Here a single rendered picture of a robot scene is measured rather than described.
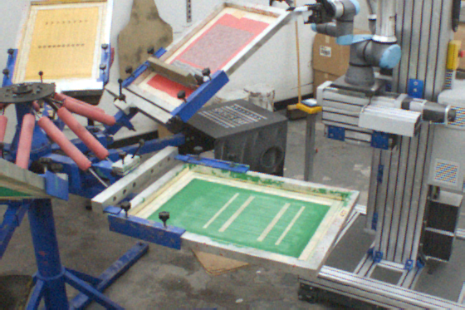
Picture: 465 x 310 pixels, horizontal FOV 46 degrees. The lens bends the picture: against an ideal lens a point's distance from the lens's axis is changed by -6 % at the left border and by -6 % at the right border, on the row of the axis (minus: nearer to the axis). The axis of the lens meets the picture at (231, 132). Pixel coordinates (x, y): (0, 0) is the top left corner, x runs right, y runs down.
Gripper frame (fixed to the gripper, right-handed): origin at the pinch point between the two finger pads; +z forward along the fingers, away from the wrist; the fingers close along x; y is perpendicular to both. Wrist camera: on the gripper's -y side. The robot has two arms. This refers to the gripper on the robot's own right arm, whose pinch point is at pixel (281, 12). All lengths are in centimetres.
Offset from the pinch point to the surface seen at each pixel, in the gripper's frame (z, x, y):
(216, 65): 3, -57, 14
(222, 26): -3.7, -32.4, -11.1
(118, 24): 30, -21, -200
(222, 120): 39, -57, 4
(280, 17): -10.2, -21.5, 27.1
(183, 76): -2, -77, 18
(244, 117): 43, -45, 7
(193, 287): 122, -109, 10
